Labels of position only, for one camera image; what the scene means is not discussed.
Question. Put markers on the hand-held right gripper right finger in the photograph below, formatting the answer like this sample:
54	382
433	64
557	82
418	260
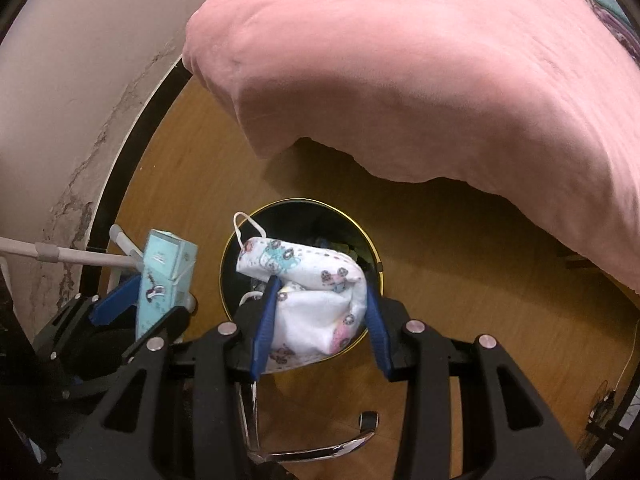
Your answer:
380	335

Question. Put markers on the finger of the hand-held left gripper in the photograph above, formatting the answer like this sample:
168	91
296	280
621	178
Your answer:
117	300
167	322

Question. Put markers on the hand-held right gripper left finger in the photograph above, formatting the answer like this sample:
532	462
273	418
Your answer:
265	330

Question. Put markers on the light blue carton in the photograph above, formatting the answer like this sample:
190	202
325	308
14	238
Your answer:
162	270

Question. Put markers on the printed white face mask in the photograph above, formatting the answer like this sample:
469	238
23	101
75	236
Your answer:
310	280

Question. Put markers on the black trash bin gold rim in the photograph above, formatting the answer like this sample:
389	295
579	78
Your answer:
300	220

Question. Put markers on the white pole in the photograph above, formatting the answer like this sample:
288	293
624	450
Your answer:
75	256

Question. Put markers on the chrome chair leg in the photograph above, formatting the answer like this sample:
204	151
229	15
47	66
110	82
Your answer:
320	452

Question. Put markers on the black metal stand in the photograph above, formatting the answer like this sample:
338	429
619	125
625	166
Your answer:
605	420

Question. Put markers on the pink blanket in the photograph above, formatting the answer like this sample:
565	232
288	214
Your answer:
400	60

